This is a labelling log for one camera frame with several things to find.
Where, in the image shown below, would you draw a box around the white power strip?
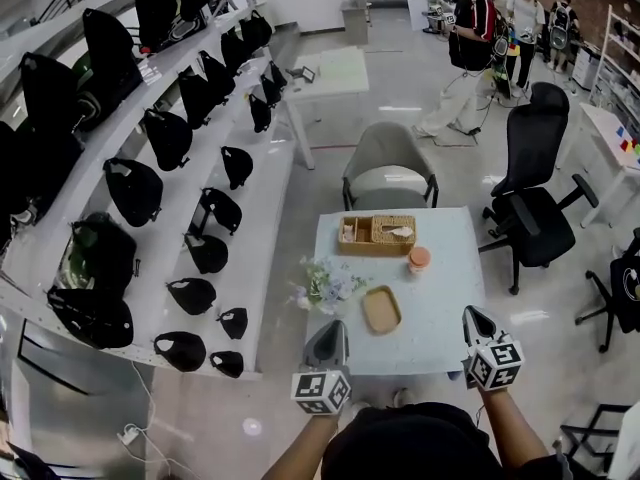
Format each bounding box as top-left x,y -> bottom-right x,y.
116,422 -> 142,446

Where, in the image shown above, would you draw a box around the black metal frame chair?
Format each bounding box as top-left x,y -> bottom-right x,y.
551,401 -> 640,475

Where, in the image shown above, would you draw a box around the white board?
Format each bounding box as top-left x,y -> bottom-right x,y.
406,0 -> 432,33

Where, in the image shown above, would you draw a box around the rows of black bags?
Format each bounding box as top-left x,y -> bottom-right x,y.
0,0 -> 290,380

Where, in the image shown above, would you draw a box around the grey armchair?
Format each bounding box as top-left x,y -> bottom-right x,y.
341,121 -> 440,213

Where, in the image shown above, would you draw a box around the grey metal pedestal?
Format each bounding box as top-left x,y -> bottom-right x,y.
340,0 -> 374,47

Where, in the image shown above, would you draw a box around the pale flower bouquet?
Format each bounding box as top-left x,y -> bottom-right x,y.
285,256 -> 372,318

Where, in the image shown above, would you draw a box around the white desk with coloured blocks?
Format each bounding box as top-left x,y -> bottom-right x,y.
556,101 -> 640,230

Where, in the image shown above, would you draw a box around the orange lidded container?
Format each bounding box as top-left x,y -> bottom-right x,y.
407,246 -> 432,277

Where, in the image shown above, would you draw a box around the black mesh office chair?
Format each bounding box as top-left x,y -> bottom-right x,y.
477,81 -> 600,296

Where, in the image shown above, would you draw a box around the person's right forearm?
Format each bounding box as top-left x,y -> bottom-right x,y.
477,383 -> 552,469

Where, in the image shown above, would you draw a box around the person's left forearm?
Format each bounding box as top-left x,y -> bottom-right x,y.
259,410 -> 342,480

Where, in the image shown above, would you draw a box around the white tiered shelf unit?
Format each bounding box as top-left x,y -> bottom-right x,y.
0,0 -> 302,382

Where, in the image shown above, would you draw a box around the wooden tray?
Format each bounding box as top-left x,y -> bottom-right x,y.
361,284 -> 403,336

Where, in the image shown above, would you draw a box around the black chair with white print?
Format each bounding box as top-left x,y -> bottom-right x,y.
573,227 -> 640,354

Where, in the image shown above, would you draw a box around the person's black shirt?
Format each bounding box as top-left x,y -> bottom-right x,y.
322,401 -> 566,480

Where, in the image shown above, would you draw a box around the coloured blocks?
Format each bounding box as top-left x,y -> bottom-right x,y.
613,125 -> 640,157

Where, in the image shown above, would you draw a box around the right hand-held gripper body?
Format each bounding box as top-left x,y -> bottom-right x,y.
462,317 -> 525,393

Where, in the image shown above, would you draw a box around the wicker tissue box basket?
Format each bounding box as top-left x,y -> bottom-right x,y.
337,214 -> 418,258

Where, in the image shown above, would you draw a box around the white cable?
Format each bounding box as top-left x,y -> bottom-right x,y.
128,360 -> 201,480

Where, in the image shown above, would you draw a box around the white drawer cabinet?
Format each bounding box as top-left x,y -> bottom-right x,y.
569,46 -> 602,93

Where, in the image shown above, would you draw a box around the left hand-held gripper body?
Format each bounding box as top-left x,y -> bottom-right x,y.
291,328 -> 353,417

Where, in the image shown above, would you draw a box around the white rectangular side table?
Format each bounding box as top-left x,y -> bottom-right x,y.
281,46 -> 371,171

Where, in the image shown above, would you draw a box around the white storage rack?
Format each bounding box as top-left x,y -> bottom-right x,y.
588,3 -> 640,119

